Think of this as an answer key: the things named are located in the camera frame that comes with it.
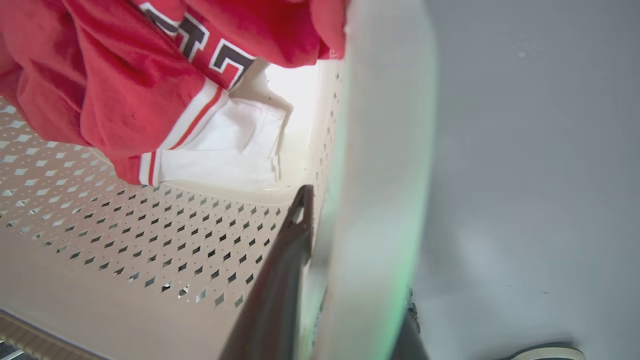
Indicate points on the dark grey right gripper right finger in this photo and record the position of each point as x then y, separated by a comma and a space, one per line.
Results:
407, 340

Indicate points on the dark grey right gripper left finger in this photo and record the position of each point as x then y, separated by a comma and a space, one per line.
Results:
274, 295

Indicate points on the cream perforated plastic laundry basket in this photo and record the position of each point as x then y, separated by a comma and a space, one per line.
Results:
150, 260

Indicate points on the white cloth garment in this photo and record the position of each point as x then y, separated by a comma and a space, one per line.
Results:
235, 145

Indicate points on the red jersey with lettering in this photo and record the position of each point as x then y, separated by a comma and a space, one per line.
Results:
125, 75

